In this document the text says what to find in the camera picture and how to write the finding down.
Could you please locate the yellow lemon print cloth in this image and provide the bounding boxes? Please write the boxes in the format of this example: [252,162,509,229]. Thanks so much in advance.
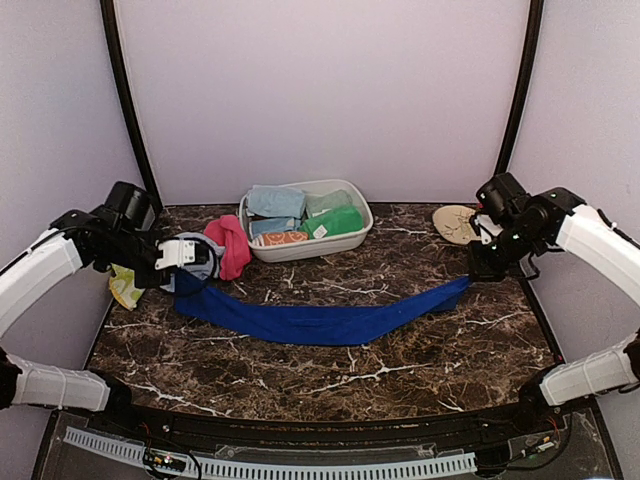
[109,264,145,311]

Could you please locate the pink towel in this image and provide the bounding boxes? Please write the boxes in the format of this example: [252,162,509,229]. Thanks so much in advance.
[204,215,251,281]

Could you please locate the large light blue towel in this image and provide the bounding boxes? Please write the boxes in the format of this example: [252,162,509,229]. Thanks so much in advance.
[246,185,306,219]

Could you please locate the black frame post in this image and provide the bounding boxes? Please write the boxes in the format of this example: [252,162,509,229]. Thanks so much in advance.
[482,1,545,182]
[99,0,164,214]

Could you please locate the black front table rail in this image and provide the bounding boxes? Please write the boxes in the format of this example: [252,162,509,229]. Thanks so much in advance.
[39,376,608,456]

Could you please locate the black left frame post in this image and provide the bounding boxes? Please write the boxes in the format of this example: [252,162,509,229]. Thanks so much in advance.
[99,0,164,214]

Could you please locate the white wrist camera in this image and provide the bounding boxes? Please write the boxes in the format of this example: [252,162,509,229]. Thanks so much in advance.
[469,212,503,245]
[155,237,211,270]

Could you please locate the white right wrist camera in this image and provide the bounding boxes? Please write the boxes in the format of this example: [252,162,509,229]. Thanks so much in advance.
[469,212,503,245]

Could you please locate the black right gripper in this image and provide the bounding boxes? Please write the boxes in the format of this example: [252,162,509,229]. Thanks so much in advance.
[468,221,543,282]

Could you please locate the white plastic basin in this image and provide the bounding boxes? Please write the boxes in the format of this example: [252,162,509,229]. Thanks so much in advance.
[238,179,374,263]

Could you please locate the white slotted cable duct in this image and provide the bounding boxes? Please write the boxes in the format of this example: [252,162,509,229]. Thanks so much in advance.
[63,427,478,479]

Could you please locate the dark blue towel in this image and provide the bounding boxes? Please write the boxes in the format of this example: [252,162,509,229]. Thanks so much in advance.
[174,271,472,347]

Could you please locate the rolled light blue towel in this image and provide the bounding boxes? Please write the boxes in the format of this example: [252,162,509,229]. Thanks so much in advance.
[249,217,301,239]

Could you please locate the small pale blue cloth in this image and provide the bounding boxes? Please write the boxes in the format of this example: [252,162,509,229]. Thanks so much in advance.
[172,232,226,282]

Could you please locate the rolled orange patterned towel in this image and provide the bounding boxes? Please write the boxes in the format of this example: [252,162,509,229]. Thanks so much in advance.
[252,231,309,247]

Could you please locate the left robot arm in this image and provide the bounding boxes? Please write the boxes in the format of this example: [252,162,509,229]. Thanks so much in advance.
[1,181,169,436]

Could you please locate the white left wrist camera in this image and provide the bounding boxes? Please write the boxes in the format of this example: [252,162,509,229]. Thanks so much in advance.
[155,237,211,270]

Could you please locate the rolled pale green towel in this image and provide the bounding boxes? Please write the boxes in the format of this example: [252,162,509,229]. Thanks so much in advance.
[305,189,353,218]

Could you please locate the black right frame post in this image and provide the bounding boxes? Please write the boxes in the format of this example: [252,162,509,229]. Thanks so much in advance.
[482,1,545,182]

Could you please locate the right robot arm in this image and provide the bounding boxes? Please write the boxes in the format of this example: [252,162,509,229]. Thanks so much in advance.
[467,173,639,434]

